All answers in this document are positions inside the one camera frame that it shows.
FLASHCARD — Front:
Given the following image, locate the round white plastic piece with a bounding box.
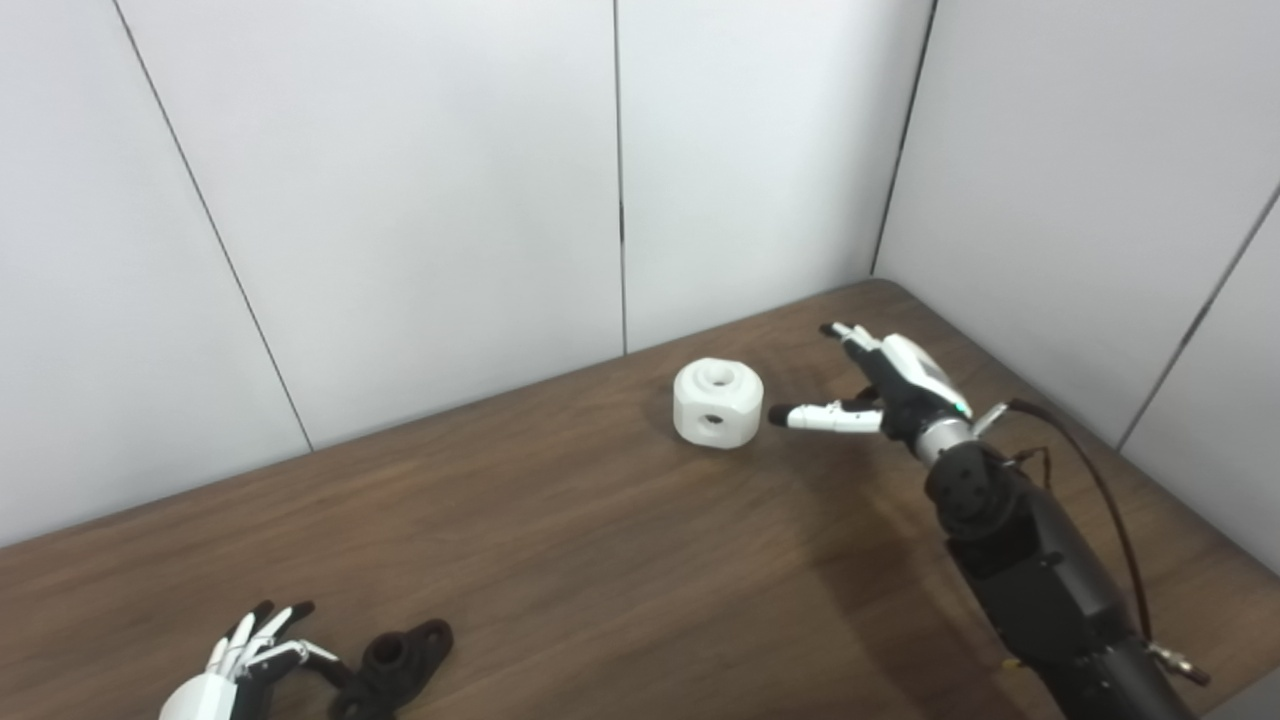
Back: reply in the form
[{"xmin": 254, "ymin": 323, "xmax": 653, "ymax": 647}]
[{"xmin": 672, "ymin": 358, "xmax": 765, "ymax": 450}]

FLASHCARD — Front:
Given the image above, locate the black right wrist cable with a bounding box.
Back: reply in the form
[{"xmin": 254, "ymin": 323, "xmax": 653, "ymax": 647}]
[{"xmin": 975, "ymin": 398, "xmax": 1211, "ymax": 686}]

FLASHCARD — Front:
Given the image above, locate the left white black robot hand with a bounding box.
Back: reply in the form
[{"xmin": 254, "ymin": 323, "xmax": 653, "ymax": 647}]
[{"xmin": 158, "ymin": 600, "xmax": 356, "ymax": 720}]

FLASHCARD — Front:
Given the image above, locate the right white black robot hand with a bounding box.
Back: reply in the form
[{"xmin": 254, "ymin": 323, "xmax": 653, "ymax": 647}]
[{"xmin": 768, "ymin": 322, "xmax": 973, "ymax": 451}]

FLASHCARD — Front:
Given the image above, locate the black plastic holder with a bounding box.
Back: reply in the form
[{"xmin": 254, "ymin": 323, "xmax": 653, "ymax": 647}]
[{"xmin": 328, "ymin": 619, "xmax": 455, "ymax": 720}]

